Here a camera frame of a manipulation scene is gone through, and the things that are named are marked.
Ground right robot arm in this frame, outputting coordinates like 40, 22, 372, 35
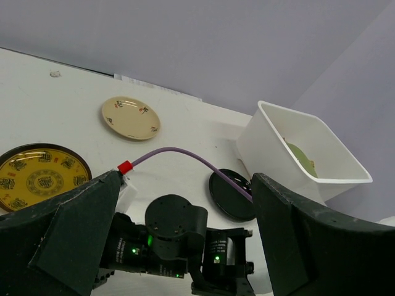
100, 194, 254, 295

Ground brown yellow patterned plate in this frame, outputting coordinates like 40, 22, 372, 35
1, 143, 92, 213

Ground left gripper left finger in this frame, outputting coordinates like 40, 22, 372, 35
1, 171, 123, 295

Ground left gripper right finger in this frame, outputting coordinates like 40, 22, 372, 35
251, 173, 394, 295

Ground black round plate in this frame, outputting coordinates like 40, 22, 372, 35
208, 172, 256, 222

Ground green square panda plate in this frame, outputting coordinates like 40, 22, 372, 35
283, 138, 318, 178

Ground small white scrap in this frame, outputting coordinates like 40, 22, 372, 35
49, 71, 61, 78

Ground white plastic bin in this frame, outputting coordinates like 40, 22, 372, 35
236, 101, 373, 204

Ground beige round plate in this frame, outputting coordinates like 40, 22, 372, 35
101, 96, 161, 141

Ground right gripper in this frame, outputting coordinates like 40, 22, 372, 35
100, 194, 207, 278

